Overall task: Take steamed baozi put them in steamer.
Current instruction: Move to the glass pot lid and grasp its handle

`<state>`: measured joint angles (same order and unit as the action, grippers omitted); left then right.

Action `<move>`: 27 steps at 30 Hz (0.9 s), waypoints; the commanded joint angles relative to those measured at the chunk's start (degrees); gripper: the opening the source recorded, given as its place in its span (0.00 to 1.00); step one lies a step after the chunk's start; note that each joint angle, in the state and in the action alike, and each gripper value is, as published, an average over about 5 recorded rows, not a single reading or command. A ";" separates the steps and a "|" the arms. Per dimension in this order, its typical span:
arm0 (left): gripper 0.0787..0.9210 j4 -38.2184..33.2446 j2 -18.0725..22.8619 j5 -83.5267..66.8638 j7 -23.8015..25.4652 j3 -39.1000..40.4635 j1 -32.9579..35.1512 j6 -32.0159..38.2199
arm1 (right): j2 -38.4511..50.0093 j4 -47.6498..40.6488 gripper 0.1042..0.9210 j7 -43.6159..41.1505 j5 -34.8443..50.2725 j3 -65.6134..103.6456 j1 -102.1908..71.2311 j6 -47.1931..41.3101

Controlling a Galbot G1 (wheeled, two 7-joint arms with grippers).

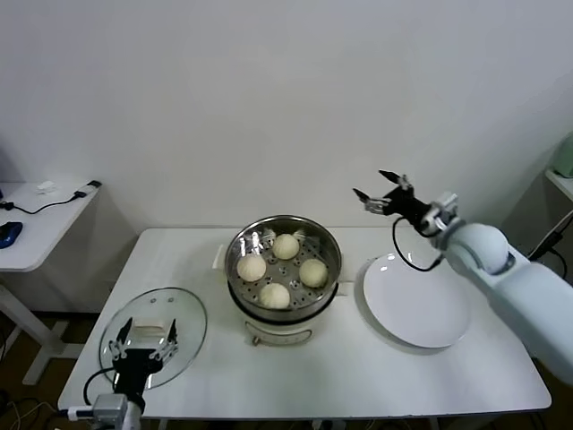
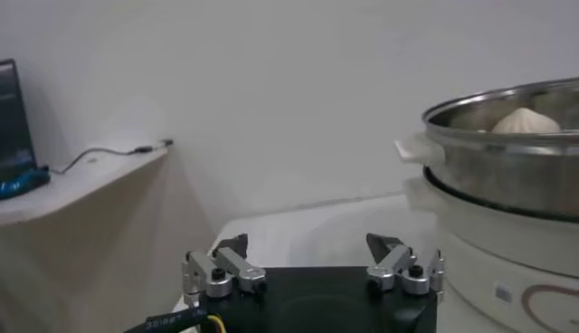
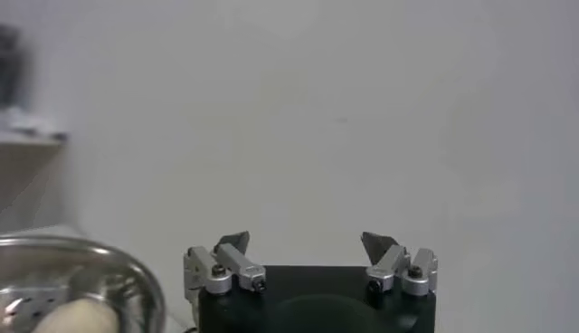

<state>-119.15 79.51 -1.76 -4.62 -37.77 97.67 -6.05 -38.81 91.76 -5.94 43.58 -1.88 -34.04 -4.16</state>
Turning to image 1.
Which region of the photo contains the large white plate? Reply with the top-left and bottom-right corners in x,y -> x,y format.
355,253 -> 472,349

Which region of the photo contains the white side desk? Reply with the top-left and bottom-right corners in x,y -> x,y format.
0,181 -> 102,386

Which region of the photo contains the pale green appliance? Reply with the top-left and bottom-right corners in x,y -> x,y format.
552,136 -> 573,178

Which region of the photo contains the blue computer mouse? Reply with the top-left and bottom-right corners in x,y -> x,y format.
0,221 -> 23,250

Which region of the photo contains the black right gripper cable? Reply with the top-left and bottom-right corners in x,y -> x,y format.
392,217 -> 444,272

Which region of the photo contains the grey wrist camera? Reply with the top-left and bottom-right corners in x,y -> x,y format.
423,192 -> 458,237
66,393 -> 130,422

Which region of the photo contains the stainless steel steamer basket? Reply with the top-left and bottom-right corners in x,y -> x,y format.
211,216 -> 355,313

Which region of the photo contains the black power cable with adapter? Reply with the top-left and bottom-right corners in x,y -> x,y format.
527,219 -> 573,283

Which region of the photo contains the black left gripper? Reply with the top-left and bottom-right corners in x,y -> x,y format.
108,317 -> 179,400

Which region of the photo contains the round glass pot lid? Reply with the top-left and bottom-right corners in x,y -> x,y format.
98,288 -> 209,390

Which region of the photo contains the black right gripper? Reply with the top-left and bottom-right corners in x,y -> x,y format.
353,169 -> 431,234

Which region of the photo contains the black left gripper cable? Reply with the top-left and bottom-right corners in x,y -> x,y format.
82,366 -> 115,404

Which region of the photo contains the white desk with appliance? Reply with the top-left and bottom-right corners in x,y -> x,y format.
543,168 -> 573,202

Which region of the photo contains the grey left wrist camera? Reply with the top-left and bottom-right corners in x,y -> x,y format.
66,393 -> 130,422

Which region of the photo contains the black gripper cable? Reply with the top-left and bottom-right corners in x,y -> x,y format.
82,366 -> 115,404
392,217 -> 444,272

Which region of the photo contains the black usb cable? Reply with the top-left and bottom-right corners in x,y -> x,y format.
0,180 -> 100,216

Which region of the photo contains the white steamed baozi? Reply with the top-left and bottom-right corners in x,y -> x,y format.
298,258 -> 329,288
259,282 -> 291,310
271,233 -> 300,260
235,254 -> 267,282

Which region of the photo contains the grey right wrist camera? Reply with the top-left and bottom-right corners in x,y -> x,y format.
423,192 -> 458,237

